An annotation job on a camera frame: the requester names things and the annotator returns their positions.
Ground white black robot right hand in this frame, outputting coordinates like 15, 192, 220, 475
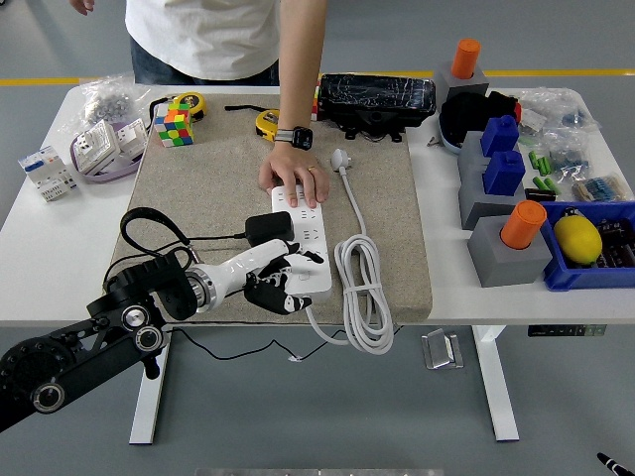
596, 451, 624, 476

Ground person's left hand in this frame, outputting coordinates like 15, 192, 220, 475
258, 143, 331, 209

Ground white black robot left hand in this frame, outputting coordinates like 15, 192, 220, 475
210, 239, 326, 316

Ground yellow tape measure with strap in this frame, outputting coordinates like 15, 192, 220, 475
223, 102, 282, 144

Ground black power adapter plug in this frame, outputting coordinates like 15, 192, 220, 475
245, 211, 296, 248

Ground white power strip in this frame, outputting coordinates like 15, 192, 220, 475
270, 185, 334, 303

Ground thin black adapter cord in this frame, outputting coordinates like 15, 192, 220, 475
168, 231, 416, 362

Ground black wristwatch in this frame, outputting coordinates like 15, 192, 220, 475
275, 126, 315, 150

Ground beige fabric mat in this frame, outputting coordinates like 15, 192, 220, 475
101, 92, 433, 326

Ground clear bag of screws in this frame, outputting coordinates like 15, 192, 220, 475
78, 71, 168, 125

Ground black wrapped device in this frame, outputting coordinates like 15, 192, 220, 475
317, 72, 437, 145

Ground round yellow black tape measure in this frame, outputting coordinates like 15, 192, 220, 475
148, 91, 207, 125

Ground person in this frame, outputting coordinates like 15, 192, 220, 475
124, 0, 283, 86

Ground white table leg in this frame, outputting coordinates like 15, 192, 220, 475
471, 325, 520, 442
128, 327, 174, 445

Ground large white socket panel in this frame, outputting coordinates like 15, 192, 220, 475
72, 119, 123, 175

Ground small white socket panel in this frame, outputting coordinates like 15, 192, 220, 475
114, 121, 148, 160

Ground black table control panel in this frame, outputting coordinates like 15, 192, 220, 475
527, 324, 607, 338

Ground light blue bowl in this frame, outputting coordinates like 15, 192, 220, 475
436, 113, 467, 156

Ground purple plastic tray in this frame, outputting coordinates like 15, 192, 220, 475
68, 117, 150, 185

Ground white circuit breaker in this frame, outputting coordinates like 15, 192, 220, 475
17, 146, 79, 203

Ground small grey holder block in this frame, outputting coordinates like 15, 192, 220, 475
432, 61, 490, 103

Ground black cloth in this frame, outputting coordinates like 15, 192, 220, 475
439, 88, 520, 145

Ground grey stepped block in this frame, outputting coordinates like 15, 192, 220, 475
455, 129, 527, 230

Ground blue plastic bin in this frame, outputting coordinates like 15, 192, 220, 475
538, 199, 635, 293

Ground slim orange cylinder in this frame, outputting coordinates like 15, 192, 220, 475
449, 38, 481, 79

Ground blue plastic block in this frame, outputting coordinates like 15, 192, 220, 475
483, 150, 526, 197
479, 114, 520, 158

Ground black electronic components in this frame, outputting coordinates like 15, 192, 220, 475
592, 217, 635, 269

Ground large grey holder block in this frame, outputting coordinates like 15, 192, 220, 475
466, 215, 553, 289

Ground yellow lemon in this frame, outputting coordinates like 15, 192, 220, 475
553, 213, 603, 265

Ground wide orange cylinder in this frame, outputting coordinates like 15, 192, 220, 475
499, 199, 547, 249

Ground clear bag of white parts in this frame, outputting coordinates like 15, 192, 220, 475
518, 87, 604, 133

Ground clear bag of blue parts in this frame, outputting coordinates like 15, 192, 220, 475
543, 126, 594, 175

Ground clear bag of resistors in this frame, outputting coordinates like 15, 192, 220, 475
570, 172, 629, 202

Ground white power strip cord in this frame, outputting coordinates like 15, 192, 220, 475
303, 148, 396, 356

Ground silver metal bracket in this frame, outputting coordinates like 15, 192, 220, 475
420, 327, 465, 371

